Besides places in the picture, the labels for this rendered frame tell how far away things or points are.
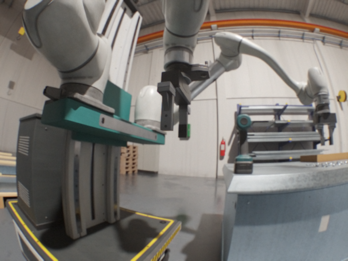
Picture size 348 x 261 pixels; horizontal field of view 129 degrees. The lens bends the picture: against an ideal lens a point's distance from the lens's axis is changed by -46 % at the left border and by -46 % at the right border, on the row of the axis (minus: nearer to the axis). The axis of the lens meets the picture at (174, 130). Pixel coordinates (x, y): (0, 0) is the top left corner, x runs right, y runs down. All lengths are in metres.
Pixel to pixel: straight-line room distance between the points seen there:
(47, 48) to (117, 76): 0.63
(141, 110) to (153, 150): 4.85
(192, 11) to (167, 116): 0.25
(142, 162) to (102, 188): 5.06
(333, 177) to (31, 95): 11.28
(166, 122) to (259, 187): 0.38
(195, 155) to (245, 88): 3.06
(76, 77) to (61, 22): 0.19
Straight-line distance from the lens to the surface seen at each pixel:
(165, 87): 0.33
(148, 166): 5.75
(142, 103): 0.84
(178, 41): 0.46
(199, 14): 0.40
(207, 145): 5.42
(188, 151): 5.54
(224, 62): 1.02
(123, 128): 0.56
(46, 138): 0.76
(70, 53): 0.40
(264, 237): 0.71
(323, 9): 10.65
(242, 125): 0.61
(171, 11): 0.40
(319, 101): 0.85
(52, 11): 0.35
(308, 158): 1.50
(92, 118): 0.45
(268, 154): 4.48
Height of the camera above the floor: 0.72
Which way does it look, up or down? 9 degrees up
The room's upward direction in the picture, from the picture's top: 2 degrees clockwise
